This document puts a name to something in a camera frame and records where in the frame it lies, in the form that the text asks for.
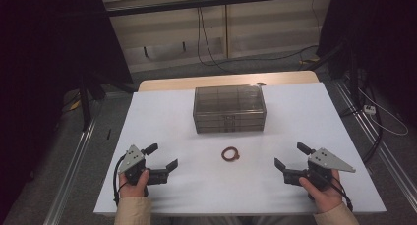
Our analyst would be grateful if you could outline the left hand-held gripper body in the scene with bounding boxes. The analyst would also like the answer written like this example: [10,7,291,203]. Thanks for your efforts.
[117,144,170,187]

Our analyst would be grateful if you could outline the black horizontal bar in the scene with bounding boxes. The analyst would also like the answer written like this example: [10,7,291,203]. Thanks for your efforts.
[105,0,333,18]

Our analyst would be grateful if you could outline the thin white cable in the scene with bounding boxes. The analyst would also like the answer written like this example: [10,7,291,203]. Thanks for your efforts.
[357,86,410,137]

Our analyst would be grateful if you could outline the clear plastic compartment organizer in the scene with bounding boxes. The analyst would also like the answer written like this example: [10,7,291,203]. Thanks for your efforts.
[195,125,266,135]

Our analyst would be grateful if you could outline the smoky clear plastic drawer box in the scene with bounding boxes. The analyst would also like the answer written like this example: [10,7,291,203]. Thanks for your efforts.
[192,84,268,135]

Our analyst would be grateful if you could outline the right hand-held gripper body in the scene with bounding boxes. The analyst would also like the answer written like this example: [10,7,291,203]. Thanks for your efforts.
[282,147,357,192]

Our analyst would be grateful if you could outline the left hand-held gripper black cable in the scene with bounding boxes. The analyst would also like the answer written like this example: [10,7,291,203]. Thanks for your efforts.
[112,154,130,207]

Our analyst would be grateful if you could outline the thick black floor cable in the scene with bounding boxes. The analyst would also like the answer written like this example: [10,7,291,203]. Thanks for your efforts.
[340,67,384,164]

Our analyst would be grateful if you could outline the black curtain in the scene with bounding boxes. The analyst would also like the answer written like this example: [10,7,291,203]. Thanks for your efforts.
[316,0,417,125]
[0,0,134,219]

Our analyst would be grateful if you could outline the black stand leg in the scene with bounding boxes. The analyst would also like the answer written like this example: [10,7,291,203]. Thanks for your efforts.
[78,76,94,132]

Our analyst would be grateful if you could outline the person's right hand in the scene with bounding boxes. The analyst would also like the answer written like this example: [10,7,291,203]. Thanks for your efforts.
[298,169,345,215]

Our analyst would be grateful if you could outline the hand-held gripper black cable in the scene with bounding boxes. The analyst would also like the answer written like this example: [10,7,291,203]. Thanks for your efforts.
[112,154,130,207]
[329,176,355,213]

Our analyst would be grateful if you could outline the person's left hand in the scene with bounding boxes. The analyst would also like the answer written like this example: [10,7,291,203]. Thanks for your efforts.
[118,169,151,199]

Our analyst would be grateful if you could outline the aluminium floor rail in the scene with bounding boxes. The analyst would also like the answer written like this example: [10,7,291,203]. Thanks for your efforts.
[331,78,417,204]
[41,116,100,225]

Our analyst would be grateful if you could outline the long black hanging cable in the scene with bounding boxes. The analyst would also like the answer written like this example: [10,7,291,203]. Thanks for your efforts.
[196,7,320,75]

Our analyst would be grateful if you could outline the right hand-held gripper black cable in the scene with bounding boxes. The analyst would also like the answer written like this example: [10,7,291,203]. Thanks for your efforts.
[329,176,355,213]

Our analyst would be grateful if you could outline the light wooden table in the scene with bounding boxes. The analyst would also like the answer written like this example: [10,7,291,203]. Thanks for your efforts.
[137,70,321,93]

